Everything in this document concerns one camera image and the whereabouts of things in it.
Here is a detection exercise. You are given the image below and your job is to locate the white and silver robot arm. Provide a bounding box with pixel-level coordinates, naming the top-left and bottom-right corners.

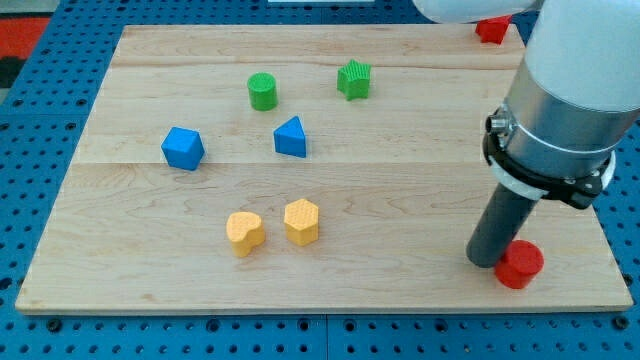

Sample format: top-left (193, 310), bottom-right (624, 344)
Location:
top-left (414, 0), bottom-right (639, 179)

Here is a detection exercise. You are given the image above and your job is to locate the yellow hexagon block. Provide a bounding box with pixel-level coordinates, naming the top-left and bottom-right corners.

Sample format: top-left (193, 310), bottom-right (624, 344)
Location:
top-left (284, 198), bottom-right (319, 246)

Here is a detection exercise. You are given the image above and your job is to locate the blue triangle block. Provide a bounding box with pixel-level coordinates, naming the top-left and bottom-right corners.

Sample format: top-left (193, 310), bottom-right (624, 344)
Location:
top-left (273, 116), bottom-right (307, 158)

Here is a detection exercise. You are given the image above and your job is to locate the yellow heart block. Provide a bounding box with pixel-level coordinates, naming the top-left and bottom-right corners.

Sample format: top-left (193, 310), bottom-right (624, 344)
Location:
top-left (226, 212), bottom-right (266, 258)

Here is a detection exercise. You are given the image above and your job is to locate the light wooden board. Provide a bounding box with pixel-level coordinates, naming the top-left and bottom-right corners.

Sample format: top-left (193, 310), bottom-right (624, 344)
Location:
top-left (15, 25), bottom-right (633, 315)

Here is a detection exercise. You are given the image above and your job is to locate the green star block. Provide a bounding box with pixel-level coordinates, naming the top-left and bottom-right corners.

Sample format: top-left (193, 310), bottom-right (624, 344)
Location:
top-left (336, 59), bottom-right (371, 101)

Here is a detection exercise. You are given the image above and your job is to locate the green cylinder block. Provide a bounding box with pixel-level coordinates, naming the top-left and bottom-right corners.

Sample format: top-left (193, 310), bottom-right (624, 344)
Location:
top-left (247, 72), bottom-right (279, 111)

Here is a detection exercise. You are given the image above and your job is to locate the blue cube block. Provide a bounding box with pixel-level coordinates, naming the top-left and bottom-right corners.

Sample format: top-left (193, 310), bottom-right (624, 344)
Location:
top-left (161, 127), bottom-right (205, 171)

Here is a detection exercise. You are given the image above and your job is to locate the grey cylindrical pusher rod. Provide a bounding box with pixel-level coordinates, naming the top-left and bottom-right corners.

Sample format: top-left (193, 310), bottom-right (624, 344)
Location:
top-left (466, 184), bottom-right (537, 268)

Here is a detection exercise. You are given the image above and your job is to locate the red cylinder block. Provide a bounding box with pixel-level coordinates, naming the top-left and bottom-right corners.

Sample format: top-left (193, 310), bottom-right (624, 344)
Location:
top-left (494, 240), bottom-right (545, 289)

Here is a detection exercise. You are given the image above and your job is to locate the red block at back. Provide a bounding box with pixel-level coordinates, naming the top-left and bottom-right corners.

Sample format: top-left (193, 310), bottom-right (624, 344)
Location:
top-left (475, 15), bottom-right (512, 45)

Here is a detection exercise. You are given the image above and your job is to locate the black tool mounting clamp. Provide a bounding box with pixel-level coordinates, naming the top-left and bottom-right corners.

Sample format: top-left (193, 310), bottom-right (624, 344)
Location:
top-left (483, 104), bottom-right (616, 209)

